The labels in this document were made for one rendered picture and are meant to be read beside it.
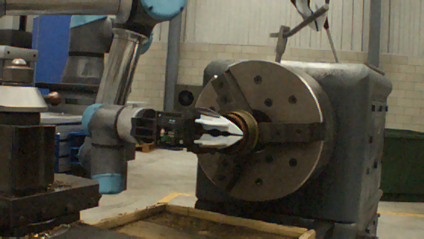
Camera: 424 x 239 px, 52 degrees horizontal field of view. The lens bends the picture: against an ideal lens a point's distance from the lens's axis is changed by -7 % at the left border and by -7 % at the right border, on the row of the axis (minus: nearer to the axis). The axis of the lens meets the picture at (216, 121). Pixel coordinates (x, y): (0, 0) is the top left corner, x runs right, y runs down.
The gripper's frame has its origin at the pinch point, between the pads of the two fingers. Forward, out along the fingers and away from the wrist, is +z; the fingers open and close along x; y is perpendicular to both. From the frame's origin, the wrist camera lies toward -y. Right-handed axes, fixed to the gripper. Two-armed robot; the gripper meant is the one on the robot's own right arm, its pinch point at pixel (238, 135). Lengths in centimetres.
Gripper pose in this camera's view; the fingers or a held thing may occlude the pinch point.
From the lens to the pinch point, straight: 86.9
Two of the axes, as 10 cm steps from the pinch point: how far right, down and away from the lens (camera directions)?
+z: 8.7, 0.8, -4.8
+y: -4.8, 0.2, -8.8
